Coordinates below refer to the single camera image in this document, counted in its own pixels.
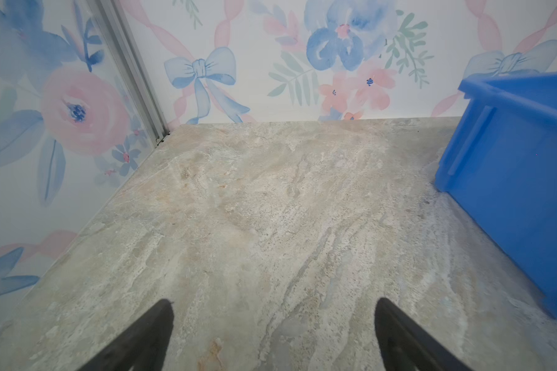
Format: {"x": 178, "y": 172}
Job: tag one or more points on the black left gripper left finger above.
{"x": 142, "y": 346}

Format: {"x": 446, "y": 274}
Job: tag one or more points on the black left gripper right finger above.
{"x": 404, "y": 345}

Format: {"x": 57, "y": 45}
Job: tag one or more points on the blue plastic bin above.
{"x": 500, "y": 166}

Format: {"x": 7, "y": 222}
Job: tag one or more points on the aluminium corner post left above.
{"x": 118, "y": 36}

